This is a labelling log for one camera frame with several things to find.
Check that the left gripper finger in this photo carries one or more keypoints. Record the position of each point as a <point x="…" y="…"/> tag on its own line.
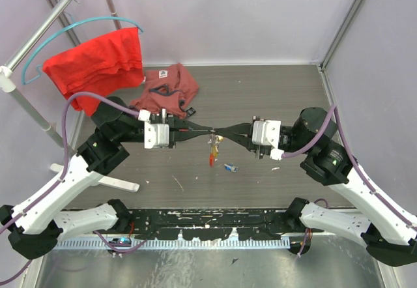
<point x="184" y="135"/>
<point x="184" y="124"/>

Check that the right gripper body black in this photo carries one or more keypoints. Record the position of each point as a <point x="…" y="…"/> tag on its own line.
<point x="259" y="150"/>

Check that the aluminium frame post right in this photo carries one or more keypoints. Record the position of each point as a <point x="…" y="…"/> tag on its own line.
<point x="348" y="20"/>

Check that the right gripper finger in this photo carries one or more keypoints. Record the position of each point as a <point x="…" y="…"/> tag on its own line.
<point x="241" y="129"/>
<point x="242" y="140"/>

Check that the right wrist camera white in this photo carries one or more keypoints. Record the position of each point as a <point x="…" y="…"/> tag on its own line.
<point x="266" y="138"/>

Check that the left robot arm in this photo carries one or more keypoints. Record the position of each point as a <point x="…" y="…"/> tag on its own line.
<point x="39" y="223"/>

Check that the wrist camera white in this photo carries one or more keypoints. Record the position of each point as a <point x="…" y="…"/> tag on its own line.
<point x="156" y="135"/>
<point x="266" y="138"/>

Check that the grey slotted cable duct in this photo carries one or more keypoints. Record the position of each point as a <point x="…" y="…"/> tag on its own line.
<point x="232" y="243"/>

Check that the metal key organizer red handle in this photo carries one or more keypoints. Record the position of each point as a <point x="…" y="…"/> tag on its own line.
<point x="214" y="149"/>

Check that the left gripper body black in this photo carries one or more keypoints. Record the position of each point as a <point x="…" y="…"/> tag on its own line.
<point x="168" y="119"/>

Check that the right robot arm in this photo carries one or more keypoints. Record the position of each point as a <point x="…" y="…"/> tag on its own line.
<point x="383" y="228"/>

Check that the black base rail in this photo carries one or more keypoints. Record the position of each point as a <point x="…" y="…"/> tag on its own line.
<point x="208" y="224"/>

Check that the bright red cloth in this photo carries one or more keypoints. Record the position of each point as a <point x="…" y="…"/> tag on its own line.
<point x="101" y="65"/>

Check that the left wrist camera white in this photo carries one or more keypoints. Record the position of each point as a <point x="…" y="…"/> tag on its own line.
<point x="156" y="135"/>

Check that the blue tag key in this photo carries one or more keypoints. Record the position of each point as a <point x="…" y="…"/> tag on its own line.
<point x="231" y="168"/>

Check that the dusty red shirt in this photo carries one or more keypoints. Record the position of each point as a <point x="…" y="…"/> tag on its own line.
<point x="171" y="88"/>

